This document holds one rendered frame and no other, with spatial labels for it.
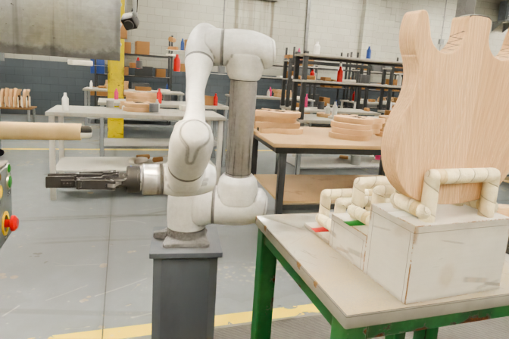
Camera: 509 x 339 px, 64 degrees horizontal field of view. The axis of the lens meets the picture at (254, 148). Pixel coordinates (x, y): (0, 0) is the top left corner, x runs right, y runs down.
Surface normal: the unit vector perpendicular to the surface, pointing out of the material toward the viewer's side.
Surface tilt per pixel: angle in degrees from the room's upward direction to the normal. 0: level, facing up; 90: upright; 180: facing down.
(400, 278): 90
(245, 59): 100
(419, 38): 90
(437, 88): 90
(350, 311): 0
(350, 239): 90
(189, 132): 55
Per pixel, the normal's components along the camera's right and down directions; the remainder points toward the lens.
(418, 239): 0.35, 0.18
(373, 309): 0.07, -0.98
